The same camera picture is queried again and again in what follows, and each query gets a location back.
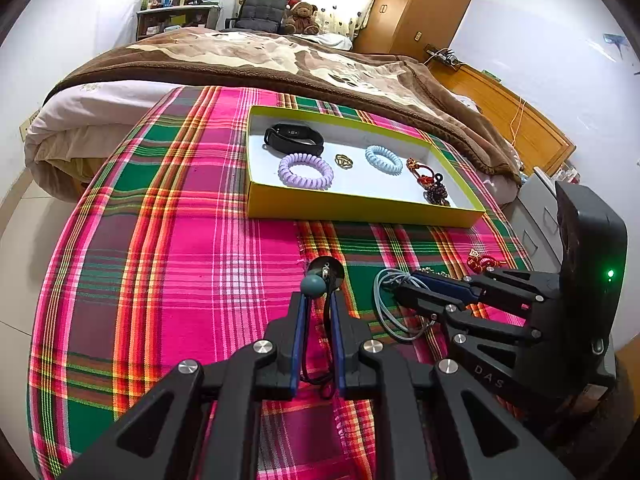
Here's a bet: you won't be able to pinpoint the red beaded string bracelet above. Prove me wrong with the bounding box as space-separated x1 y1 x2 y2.
466 249 509 276

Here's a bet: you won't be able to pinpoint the grey-blue elastic hair ties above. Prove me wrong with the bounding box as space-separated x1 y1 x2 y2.
372 266 436 344

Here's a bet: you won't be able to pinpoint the dark beaded bracelet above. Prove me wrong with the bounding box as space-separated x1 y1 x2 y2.
422 173 452 207

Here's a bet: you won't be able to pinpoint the black cord teal bead tie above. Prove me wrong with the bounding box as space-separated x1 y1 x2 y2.
297 256 346 401

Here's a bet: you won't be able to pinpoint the silver chain hair clip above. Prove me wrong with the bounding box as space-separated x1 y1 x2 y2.
416 266 464 281

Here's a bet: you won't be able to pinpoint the grey bedside drawer cabinet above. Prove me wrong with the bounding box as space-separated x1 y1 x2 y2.
504 167 564 273

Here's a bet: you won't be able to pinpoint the wooden headboard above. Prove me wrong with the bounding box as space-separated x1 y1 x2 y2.
427 61 576 176

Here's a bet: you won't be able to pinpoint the pink green plaid cloth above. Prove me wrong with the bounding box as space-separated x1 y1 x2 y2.
27 87 529 479

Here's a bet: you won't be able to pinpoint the yellow-green shallow tray box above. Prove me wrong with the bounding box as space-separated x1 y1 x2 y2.
246 106 485 228

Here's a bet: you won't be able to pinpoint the black fitness band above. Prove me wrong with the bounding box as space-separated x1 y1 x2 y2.
264 124 324 157

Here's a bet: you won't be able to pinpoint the wooden wardrobe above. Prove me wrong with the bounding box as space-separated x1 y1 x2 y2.
354 0 471 62

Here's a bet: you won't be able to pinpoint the white bed sheet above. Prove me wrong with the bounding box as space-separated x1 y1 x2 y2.
24 80 178 202

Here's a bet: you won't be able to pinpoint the brown patterned blanket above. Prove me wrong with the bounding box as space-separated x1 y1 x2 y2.
52 27 522 183

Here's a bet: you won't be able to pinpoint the brown teddy bear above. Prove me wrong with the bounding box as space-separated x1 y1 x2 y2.
281 0 320 35

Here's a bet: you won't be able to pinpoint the dark grey chair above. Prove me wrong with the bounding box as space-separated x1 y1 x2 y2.
224 0 288 34

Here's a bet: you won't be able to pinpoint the wooden desk with clutter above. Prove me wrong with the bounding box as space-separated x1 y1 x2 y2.
136 0 221 40

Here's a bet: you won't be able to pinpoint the red gold knot bracelet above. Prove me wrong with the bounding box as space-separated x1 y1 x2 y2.
406 157 436 189

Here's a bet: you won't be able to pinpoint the light blue spiral hair tie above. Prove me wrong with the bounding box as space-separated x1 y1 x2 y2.
364 144 404 177

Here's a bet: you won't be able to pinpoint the purple spiral hair tie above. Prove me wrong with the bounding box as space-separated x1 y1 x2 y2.
278 152 335 191

